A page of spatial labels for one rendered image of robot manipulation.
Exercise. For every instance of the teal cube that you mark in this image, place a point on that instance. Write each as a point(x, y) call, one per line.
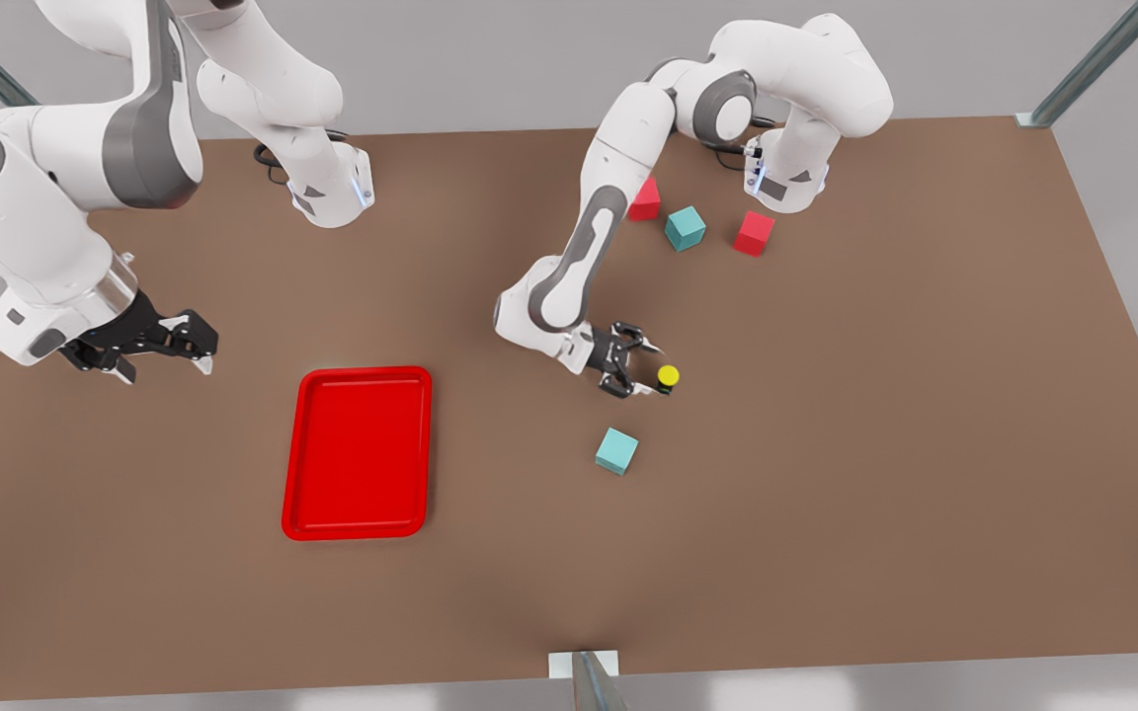
point(616, 451)
point(685, 228)

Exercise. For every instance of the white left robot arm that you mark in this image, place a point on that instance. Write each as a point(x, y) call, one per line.
point(628, 128)

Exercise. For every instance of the red cube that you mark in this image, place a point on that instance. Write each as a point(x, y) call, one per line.
point(754, 233)
point(646, 201)

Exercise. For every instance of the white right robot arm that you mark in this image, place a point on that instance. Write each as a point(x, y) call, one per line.
point(36, 217)

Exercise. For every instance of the yellow-capped black cylinder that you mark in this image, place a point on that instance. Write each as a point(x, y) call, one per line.
point(668, 376)

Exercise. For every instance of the red rectangular tray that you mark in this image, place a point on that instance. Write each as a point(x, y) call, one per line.
point(357, 452)

